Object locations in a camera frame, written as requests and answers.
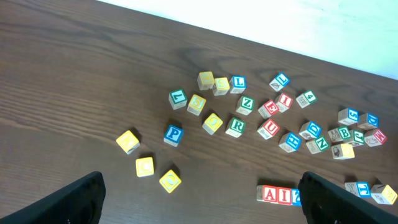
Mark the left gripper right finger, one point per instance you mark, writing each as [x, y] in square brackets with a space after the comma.
[324, 202]

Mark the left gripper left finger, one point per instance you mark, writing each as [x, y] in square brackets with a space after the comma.
[79, 202]

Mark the blue 2 block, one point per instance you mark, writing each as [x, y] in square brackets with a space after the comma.
[296, 198]

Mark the red A block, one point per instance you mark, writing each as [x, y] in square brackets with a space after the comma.
[267, 193]

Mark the yellow block right middle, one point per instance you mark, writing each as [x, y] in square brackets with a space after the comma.
[343, 151]

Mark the yellow block far right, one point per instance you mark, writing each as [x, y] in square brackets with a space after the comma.
[383, 194]

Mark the green N block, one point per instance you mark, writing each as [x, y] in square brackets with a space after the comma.
[317, 145]

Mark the blue H block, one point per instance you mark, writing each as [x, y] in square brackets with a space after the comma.
[290, 142]

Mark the green B block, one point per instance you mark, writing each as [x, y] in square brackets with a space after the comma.
[339, 134]

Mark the yellow block lower middle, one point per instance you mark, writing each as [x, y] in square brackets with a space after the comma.
[145, 167]

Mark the blue D block middle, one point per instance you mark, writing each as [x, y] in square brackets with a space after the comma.
[310, 130]

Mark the blue d block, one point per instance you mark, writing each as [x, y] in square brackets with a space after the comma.
[368, 121]
[310, 130]

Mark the yellow block lower left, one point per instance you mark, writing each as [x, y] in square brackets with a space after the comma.
[128, 142]

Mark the red M block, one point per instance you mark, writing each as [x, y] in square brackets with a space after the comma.
[375, 138]

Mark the blue 5 block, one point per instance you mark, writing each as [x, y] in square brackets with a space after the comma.
[348, 116]

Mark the yellow block lower right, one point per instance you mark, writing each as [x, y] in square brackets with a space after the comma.
[170, 181]

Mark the blue D block right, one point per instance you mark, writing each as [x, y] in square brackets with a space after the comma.
[368, 121]

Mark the red U block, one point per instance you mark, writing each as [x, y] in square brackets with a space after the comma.
[268, 129]

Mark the green 4 block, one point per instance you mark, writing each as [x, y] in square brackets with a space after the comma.
[306, 98]

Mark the red E block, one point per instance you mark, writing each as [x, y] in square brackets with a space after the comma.
[268, 109]

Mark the blue P block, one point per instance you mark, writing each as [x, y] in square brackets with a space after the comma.
[173, 135]

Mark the green R block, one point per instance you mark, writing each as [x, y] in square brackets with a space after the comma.
[235, 127]

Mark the green Z block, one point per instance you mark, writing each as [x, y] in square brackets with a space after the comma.
[245, 105]

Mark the blue L block top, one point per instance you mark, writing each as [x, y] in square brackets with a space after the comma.
[279, 82]

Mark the blue l block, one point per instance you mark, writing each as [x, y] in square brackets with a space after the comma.
[237, 84]
[279, 82]

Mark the yellow block centre left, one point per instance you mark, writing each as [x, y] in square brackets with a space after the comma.
[212, 123]

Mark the green L block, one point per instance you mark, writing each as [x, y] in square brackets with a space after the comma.
[177, 99]

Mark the blue L block left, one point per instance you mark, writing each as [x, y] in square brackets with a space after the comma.
[237, 84]

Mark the yellow block beside L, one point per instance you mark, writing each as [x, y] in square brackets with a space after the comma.
[196, 105]

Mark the yellow block top left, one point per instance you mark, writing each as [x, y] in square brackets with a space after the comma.
[205, 80]

